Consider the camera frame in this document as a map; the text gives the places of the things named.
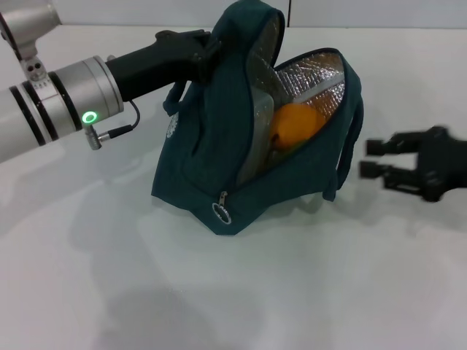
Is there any orange pear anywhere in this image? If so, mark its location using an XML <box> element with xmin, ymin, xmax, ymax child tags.
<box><xmin>270</xmin><ymin>104</ymin><xmax>328</xmax><ymax>151</ymax></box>

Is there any black cable with silver plug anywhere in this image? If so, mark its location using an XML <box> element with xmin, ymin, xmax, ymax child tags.
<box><xmin>83</xmin><ymin>100</ymin><xmax>142</xmax><ymax>151</ymax></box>

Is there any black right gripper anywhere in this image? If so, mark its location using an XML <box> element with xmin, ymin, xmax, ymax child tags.
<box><xmin>359</xmin><ymin>125</ymin><xmax>467</xmax><ymax>203</ymax></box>

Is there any dark teal fabric bag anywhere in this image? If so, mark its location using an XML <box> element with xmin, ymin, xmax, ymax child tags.
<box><xmin>151</xmin><ymin>0</ymin><xmax>366</xmax><ymax>237</ymax></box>

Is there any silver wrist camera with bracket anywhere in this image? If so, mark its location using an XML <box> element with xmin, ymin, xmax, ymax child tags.
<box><xmin>0</xmin><ymin>0</ymin><xmax>61</xmax><ymax>90</ymax></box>

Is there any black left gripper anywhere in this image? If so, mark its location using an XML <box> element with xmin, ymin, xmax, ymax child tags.
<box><xmin>104</xmin><ymin>29</ymin><xmax>224</xmax><ymax>103</ymax></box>

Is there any clear container with blue-rimmed lid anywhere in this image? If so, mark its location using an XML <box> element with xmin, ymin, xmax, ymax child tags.
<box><xmin>236</xmin><ymin>90</ymin><xmax>277</xmax><ymax>184</ymax></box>

